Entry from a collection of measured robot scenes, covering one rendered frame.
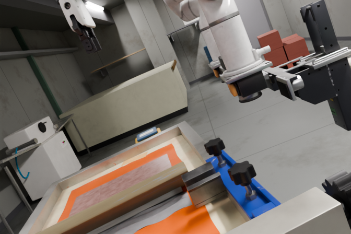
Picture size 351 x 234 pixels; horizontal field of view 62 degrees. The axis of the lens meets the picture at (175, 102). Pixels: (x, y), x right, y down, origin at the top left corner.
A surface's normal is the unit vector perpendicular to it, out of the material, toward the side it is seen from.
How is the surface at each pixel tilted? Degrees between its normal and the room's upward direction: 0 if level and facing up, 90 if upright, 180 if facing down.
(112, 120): 90
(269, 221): 0
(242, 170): 0
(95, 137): 90
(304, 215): 0
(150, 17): 90
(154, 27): 90
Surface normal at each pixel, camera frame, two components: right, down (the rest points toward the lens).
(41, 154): 0.00, 0.20
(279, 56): -0.27, 0.30
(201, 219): -0.40, -0.90
